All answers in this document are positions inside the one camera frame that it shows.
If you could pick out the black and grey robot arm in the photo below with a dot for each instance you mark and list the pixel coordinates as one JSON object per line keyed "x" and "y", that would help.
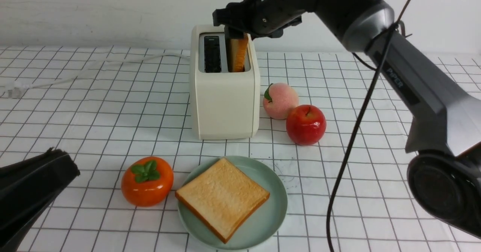
{"x": 444, "y": 177}

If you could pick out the red apple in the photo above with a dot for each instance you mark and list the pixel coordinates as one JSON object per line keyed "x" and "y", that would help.
{"x": 306, "y": 125}

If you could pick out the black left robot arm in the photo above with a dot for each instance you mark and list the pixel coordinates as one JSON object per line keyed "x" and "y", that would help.
{"x": 27, "y": 188}

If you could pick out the toast slice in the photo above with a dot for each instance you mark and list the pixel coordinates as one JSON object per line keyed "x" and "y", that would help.
{"x": 238, "y": 48}
{"x": 223, "y": 198}

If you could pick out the pink peach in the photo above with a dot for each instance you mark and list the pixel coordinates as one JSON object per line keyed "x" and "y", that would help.
{"x": 279, "y": 100}

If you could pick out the white checkered tablecloth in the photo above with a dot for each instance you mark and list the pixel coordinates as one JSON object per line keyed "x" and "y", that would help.
{"x": 118, "y": 113}

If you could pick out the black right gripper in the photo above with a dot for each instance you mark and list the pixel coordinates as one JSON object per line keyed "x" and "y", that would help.
{"x": 261, "y": 18}

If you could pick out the orange persimmon with leaves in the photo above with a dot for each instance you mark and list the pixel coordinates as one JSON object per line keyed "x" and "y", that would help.
{"x": 147, "y": 182}

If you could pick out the cream white toaster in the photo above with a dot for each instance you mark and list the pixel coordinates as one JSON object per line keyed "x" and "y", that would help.
{"x": 224, "y": 104}

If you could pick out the pale green plate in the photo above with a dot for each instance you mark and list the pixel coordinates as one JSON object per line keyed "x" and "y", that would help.
{"x": 260, "y": 226}

